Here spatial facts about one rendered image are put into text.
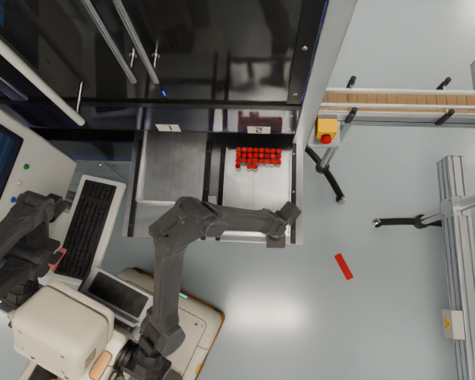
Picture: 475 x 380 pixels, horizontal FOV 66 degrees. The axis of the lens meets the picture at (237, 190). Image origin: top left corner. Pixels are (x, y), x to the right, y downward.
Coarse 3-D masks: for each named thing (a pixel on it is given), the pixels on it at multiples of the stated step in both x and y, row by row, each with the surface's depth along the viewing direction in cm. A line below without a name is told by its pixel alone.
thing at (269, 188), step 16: (288, 160) 147; (224, 176) 143; (240, 176) 146; (256, 176) 146; (272, 176) 145; (288, 176) 145; (224, 192) 142; (240, 192) 144; (256, 192) 144; (272, 192) 144; (288, 192) 143; (256, 208) 142; (272, 208) 142
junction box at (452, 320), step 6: (444, 312) 166; (450, 312) 161; (456, 312) 160; (462, 312) 160; (444, 318) 166; (450, 318) 161; (456, 318) 160; (462, 318) 160; (444, 324) 166; (450, 324) 161; (456, 324) 159; (462, 324) 159; (444, 330) 166; (450, 330) 161; (456, 330) 159; (462, 330) 158; (450, 336) 161; (456, 336) 158; (462, 336) 158
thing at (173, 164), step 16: (144, 144) 150; (160, 144) 151; (176, 144) 151; (192, 144) 151; (144, 160) 150; (160, 160) 149; (176, 160) 149; (192, 160) 149; (144, 176) 148; (160, 176) 148; (176, 176) 147; (192, 176) 147; (144, 192) 146; (160, 192) 146; (176, 192) 146; (192, 192) 145
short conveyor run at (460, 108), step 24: (336, 96) 148; (360, 96) 147; (384, 96) 146; (408, 96) 146; (432, 96) 145; (456, 96) 145; (360, 120) 148; (384, 120) 147; (408, 120) 146; (432, 120) 145; (456, 120) 144
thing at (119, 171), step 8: (80, 168) 195; (88, 168) 194; (96, 168) 194; (104, 168) 193; (112, 168) 192; (120, 168) 192; (128, 168) 191; (72, 176) 212; (80, 176) 211; (104, 176) 209; (112, 176) 208; (120, 176) 207; (128, 176) 206; (72, 184) 229
